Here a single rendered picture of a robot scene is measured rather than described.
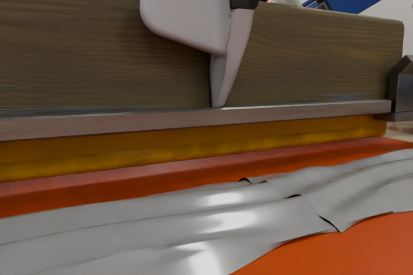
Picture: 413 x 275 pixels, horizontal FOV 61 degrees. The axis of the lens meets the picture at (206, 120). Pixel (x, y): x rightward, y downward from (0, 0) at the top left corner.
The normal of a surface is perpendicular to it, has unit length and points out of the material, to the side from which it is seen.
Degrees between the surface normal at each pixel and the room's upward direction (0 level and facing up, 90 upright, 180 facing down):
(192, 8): 83
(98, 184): 0
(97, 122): 90
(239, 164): 0
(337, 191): 33
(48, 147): 90
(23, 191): 0
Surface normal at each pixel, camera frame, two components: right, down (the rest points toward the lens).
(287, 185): 0.37, -0.78
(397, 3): -0.87, 0.06
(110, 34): 0.49, 0.12
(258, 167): 0.01, -0.99
